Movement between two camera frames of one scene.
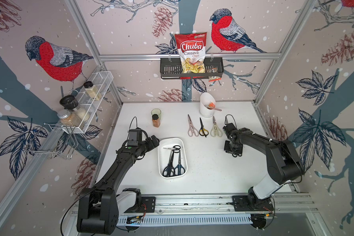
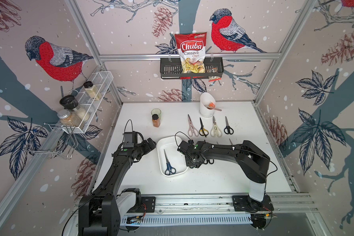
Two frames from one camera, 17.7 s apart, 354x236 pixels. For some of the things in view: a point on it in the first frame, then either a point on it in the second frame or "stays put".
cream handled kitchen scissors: x=216 y=130 stays put
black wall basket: x=171 y=68 stays put
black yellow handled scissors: x=202 y=132 stays put
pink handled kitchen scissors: x=192 y=130 stays put
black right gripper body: x=233 y=149 -> x=190 y=164
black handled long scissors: x=168 y=170 -> x=208 y=161
